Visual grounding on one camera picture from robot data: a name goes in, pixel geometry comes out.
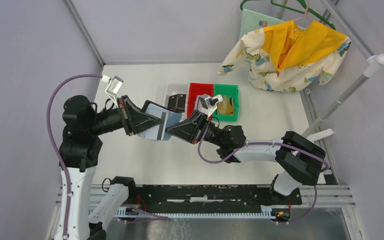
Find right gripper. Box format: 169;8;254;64
165;110;225;148

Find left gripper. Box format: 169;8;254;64
89;93;163;134

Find black leather card holder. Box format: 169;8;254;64
138;100;183;141

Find credit card with magnetic stripe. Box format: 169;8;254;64
157;112;168;141

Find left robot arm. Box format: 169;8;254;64
54;95;161;240

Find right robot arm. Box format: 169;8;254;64
165;110;330;204

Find cards in green bin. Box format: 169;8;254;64
216;95;235;116

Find red plastic bin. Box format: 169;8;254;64
186;82;214;117

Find white plastic bin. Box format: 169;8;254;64
162;83;189;115

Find green plastic bin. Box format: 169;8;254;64
212;84;239;122

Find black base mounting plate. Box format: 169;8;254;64
125;185;303;214

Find yellow cream children's jacket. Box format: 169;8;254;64
217;20;352;93

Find light green towel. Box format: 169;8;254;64
237;8;309;65

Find pink clothes hanger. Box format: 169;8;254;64
293;0;314;22

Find green clothes hanger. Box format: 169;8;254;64
239;0;340;32

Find white clothes rack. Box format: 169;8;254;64
301;0;384;142

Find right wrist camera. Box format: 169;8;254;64
194;94;223;118

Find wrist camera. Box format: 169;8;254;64
101;75;124;106
194;94;223;118

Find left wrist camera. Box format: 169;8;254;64
101;75;124;106

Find white cable tray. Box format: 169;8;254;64
115;207;290;220

